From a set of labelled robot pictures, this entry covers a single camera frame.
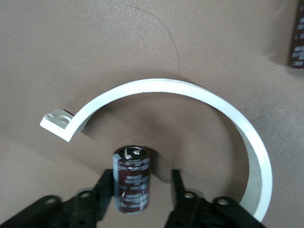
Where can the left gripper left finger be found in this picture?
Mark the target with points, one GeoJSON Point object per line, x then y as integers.
{"type": "Point", "coordinates": [71, 211]}

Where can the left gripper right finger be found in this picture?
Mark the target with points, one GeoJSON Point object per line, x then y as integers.
{"type": "Point", "coordinates": [202, 213]}

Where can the short dark electrolytic capacitor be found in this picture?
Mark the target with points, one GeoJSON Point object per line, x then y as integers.
{"type": "Point", "coordinates": [133, 180]}

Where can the long dark electrolytic capacitor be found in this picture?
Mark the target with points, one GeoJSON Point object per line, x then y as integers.
{"type": "Point", "coordinates": [298, 35]}

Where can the white half-round pipe clamp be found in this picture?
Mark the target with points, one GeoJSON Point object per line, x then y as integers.
{"type": "Point", "coordinates": [166, 85]}

